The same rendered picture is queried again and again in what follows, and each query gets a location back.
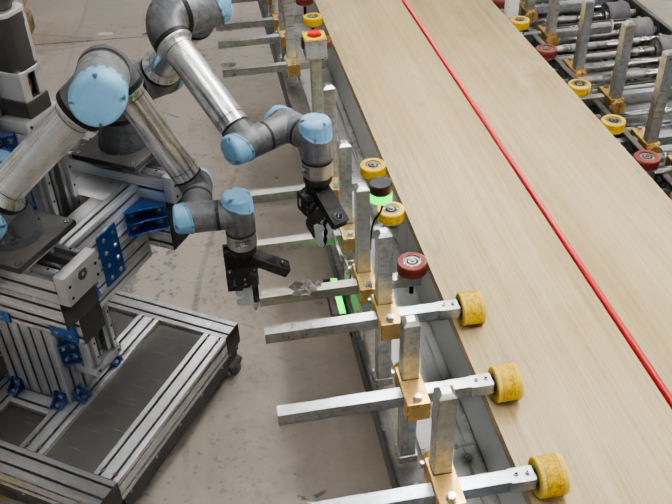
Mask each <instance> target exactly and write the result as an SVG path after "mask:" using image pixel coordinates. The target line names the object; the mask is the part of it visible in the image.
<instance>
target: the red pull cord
mask: <svg viewBox="0 0 672 504"><path fill-rule="evenodd" d="M401 1H402V2H403V4H404V5H405V7H406V8H407V10H408V11H409V13H410V14H411V16H412V17H413V19H414V20H415V22H416V23H417V25H418V26H419V28H420V29H421V31H422V33H423V34H424V36H425V37H426V39H427V40H428V42H429V43H430V45H431V46H432V48H433V49H434V51H435V52H436V54H437V55H438V57H439V58H440V60H441V61H442V63H443V64H444V66H445V67H446V69H447V70H448V72H449V73H450V75H451V76H452V78H453V79H454V81H455V82H456V84H457V85H458V87H459V89H460V90H461V92H462V93H463V95H464V96H465V98H466V99H467V101H468V102H469V104H470V105H471V107H472V108H473V110H474V111H475V113H476V114H477V116H478V117H479V119H480V120H481V122H482V123H483V125H484V126H485V128H486V129H487V131H488V132H489V134H490V135H491V137H492V138H493V140H494V141H495V143H496V145H497V146H498V148H499V149H500V151H501V152H502V154H503V155H504V157H505V158H506V160H507V161H508V163H509V164H510V166H511V167H512V169H513V170H514V172H515V173H516V175H517V176H518V178H519V179H520V181H521V182H522V184H523V185H524V187H525V188H526V190H527V191H528V193H529V194H530V196H531V197H532V199H533V201H534V202H535V204H536V205H537V207H538V208H539V210H540V211H541V213H542V214H543V216H544V217H545V219H546V220H547V222H548V223H549V225H550V226H551V228H552V229H553V231H554V232H555V234H556V235H557V237H558V238H559V240H560V241H561V243H562V244H563V246H564V247H565V249H566V250H567V252H568V253H569V255H570V257H571V258H572V260H573V261H574V263H575V264H576V266H577V267H578V269H579V270H580V272H581V273H582V275H583V276H584V278H585V279H586V281H587V282H588V284H589V285H590V287H591V288H592V290H593V291H594V293H595V294H596V296H597V297H598V299H599V300H600V302H601V303H602V305H603V306H604V308H605V309H606V311H607V312H608V314H609V316H610V317H611V319H612V320H613V322H614V323H615V325H616V326H617V328H618V329H619V331H620V332H621V334H622V335H623V337H624V338H625V340H626V341H627V343H628V344H629V346H630V347H631V349H632V350H633V352H634V353H635V355H636V356H637V358H638V359H639V361H640V362H641V364H642V365H643V367H644V368H645V370H646V372H647V373H648V375H649V376H650V378H651V379H652V381H653V382H654V384H655V385H656V387H657V388H658V390H659V391H660V393H661V394H662V396H663V397H664V399H665V400H666V402H667V403H668V405H669V406H670V408H671V409H672V394H671V393H670V391H669V390H668V388H667V387H666V385H665V384H664V382H663V381H662V379H661V378H660V377H659V375H658V374H657V372H656V371H655V369H654V368H653V366H652V365H651V363H650V362H649V360H648V359H647V357H646V356H645V354H644V353H643V351H642V350H641V348H640V347H639V345H638V344H637V342H636V341H635V339H634V338H633V336H632V335H631V333H630V332H629V330H628V329H627V328H626V326H625V325H624V323H623V322H622V320H621V319H620V317H619V316H618V314H617V313H616V311H615V310H614V308H613V307H612V305H611V304H610V302H609V301H608V299H607V298H606V296H605V295H604V293H603V292H602V290H601V289H600V287H599V286H598V284H597V283H596V282H595V280H594V279H593V277H592V276H591V274H590V273H589V271H588V270H587V268H586V267H585V265H584V264H583V262H582V261H581V259H580V258H579V256H578V255H577V253H576V252H575V250H574V249H573V247H572V246H571V244H570V243H569V241H568V240H567V238H566V237H565V235H564V234H563V233H562V231H561V230H560V228H559V227H558V225H557V224H556V222H555V221H554V219H553V218H552V216H551V215H550V213H549V212H548V210H547V209H546V207H545V206H544V204H543V203H542V201H541V200H540V198H539V197H538V195H537V194H536V192H535V191H534V189H533V188H532V187H531V185H530V184H529V182H528V181H527V179H526V178H525V176H524V175H523V173H522V172H521V170H520V169H519V167H518V166H517V164H516V163H515V161H514V160H513V158H512V157H511V155H510V154H509V152H508V151H507V149H506V148H505V146H504V145H503V143H502V142H501V140H500V139H499V138H498V136H497V135H496V133H495V132H494V130H493V129H492V127H491V126H490V124H489V123H488V121H487V120H486V118H485V117H484V115H483V114H482V112H481V111H480V109H479V108H478V106H477V105H476V103H475V102H474V100H473V99H472V97H471V96H470V94H469V93H468V92H467V90H466V89H465V87H464V86H463V84H462V83H461V81H460V80H459V78H458V77H457V75H456V74H455V72H454V71H453V69H452V68H451V66H450V65H449V63H448V62H447V60H446V59H445V57H444V56H443V54H442V53H441V51H440V50H439V48H438V47H437V45H436V44H435V43H434V41H433V40H432V38H431V37H430V35H429V34H428V32H427V31H426V29H425V28H424V26H423V25H422V23H421V22H420V20H419V19H418V17H417V16H416V14H415V13H414V11H413V10H412V8H411V7H410V5H409V4H408V2H407V1H406V0H401Z"/></svg>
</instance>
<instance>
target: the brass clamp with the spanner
mask: <svg viewBox="0 0 672 504"><path fill-rule="evenodd" d="M351 266H352V269H353V274H352V275H353V279H354V278H356V281H357V284H358V297H359V301H360V304H361V305H362V304H369V303H368V298H370V293H371V292H372V291H373V290H375V275H374V272H373V268H372V265H371V271H369V272H362V273H358V272H357V269H356V265H355V261H354V262H353V263H352V265H351ZM366 281H371V282H372V284H373V286H372V287H371V288H366V287H365V282H366Z"/></svg>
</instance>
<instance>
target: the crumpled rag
mask: <svg viewBox="0 0 672 504"><path fill-rule="evenodd" d="M321 286H322V285H321V282H320V281H319V280H318V279H317V280H312V279H306V280H305V281H299V280H298V281H297V280H295V281H293V282H291V284H290V285H289V286H288V288H289V289H291V290H293V291H294V292H293V293H292V295H293V296H300V297H301V296H303V295H309V296H310V293H311V292H313V291H314V292H315V291H317V290H318V288H319V287H321Z"/></svg>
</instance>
